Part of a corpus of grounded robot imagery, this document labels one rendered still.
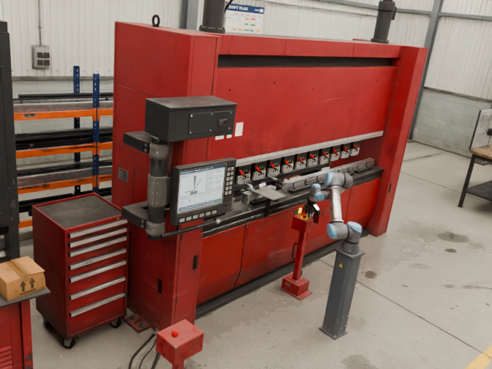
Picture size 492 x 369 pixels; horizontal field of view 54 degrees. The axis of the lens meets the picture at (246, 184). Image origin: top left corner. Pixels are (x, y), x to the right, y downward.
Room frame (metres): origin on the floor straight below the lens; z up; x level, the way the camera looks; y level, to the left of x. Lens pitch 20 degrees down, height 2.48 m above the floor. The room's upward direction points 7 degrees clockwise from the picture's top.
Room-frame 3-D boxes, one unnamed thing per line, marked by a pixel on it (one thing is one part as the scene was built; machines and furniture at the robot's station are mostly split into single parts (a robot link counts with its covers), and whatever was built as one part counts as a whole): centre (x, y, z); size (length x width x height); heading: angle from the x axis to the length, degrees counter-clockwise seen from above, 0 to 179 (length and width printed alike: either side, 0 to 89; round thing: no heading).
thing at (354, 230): (3.49, -0.88, 0.94); 0.13 x 0.12 x 0.14; 102
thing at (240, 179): (3.91, 0.05, 1.18); 0.15 x 0.09 x 0.17; 139
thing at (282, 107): (4.57, -0.52, 1.66); 3.00 x 0.08 x 0.80; 139
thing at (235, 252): (4.54, -0.56, 0.42); 3.00 x 0.21 x 0.83; 139
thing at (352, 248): (3.50, -0.89, 0.82); 0.15 x 0.15 x 0.10
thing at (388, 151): (5.91, -1.46, 1.15); 0.85 x 0.25 x 2.30; 49
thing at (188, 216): (2.79, 0.27, 1.42); 0.45 x 0.12 x 0.36; 136
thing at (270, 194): (3.98, -0.21, 1.00); 0.26 x 0.18 x 0.01; 49
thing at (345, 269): (3.50, -0.89, 0.39); 0.18 x 0.18 x 0.77; 43
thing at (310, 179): (5.03, -0.93, 0.92); 1.67 x 0.06 x 0.10; 139
